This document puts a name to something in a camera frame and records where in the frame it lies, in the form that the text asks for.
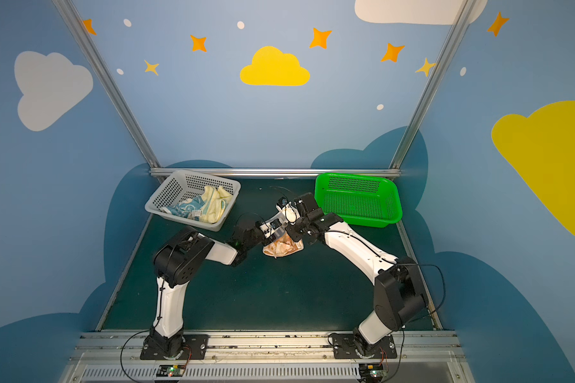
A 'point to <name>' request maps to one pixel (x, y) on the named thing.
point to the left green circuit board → (170, 370)
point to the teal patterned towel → (192, 207)
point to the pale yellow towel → (214, 202)
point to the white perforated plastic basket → (185, 183)
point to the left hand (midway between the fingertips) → (278, 221)
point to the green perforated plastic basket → (371, 201)
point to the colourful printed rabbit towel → (283, 245)
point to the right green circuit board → (371, 372)
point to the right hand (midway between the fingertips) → (293, 221)
